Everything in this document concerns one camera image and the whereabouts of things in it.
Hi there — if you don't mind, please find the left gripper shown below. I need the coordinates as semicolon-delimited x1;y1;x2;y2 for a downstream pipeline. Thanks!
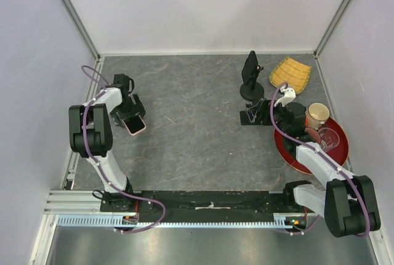
110;94;145;128

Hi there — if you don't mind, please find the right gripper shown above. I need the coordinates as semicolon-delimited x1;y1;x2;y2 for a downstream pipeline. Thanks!
245;98;289;135

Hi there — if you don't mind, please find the folding black phone stand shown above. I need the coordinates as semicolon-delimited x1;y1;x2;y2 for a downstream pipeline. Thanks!
239;110;258;126

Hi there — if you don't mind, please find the pink case phone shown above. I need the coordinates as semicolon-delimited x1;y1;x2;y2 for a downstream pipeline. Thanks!
123;115;147;136

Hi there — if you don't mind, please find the round base phone stand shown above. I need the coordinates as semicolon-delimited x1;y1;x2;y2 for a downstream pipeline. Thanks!
239;65;264;102

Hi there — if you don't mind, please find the black phone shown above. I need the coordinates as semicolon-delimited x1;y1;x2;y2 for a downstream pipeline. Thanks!
241;51;258;85

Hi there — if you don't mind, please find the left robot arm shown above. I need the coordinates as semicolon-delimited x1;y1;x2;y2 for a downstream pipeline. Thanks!
68;74;147;212

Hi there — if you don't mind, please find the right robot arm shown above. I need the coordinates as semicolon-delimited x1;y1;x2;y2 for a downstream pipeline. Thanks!
239;99;381;237

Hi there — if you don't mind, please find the yellow bamboo tray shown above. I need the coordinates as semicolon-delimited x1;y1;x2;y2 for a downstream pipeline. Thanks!
269;56;312;94

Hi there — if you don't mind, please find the beige cup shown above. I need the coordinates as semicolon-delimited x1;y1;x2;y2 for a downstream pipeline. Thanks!
305;102;330;130

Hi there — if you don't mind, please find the pink mug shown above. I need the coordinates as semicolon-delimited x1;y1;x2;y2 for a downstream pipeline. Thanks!
305;127;321;144

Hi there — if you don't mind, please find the clear glass cup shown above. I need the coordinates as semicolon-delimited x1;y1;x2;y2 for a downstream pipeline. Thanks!
318;128;340;152

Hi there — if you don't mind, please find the red round tray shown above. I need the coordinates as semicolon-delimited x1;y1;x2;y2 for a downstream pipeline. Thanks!
273;117;349;175

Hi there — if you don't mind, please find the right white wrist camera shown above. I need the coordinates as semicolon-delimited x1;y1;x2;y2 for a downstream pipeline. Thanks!
274;87;296;107

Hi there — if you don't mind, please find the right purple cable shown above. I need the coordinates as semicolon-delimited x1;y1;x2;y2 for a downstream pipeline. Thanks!
270;82;370;237

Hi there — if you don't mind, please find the grey cable duct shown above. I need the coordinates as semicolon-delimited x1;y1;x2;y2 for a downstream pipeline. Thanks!
57;213;304;229

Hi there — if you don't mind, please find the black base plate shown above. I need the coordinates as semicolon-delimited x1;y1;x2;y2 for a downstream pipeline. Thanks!
92;190;304;222

